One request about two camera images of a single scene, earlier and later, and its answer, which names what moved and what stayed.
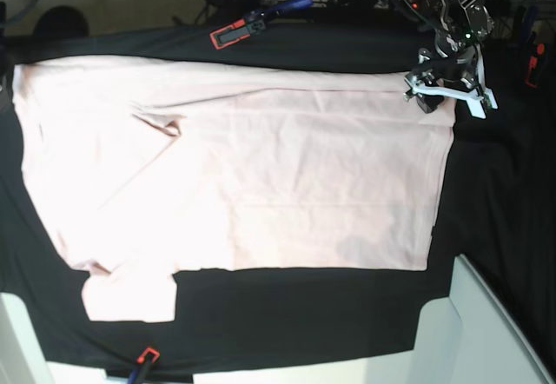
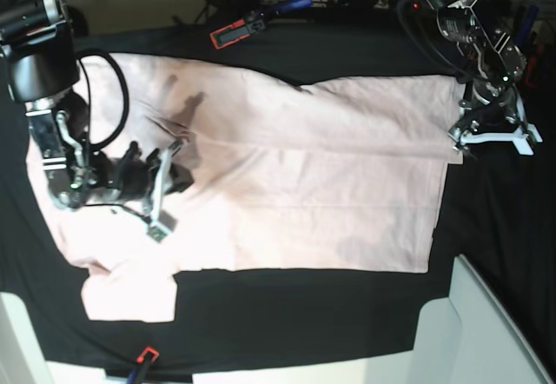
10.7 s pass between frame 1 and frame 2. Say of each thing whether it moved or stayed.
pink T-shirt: stayed
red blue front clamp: stayed
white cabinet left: stayed
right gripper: moved
